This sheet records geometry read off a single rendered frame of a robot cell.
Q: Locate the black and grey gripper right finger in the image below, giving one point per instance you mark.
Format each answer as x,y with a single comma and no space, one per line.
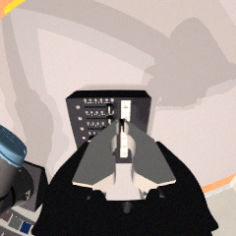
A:
155,166

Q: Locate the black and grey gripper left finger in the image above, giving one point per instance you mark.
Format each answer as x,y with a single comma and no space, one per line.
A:
91,167

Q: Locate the black lighting desk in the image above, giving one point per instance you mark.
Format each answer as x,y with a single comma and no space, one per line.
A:
90,111

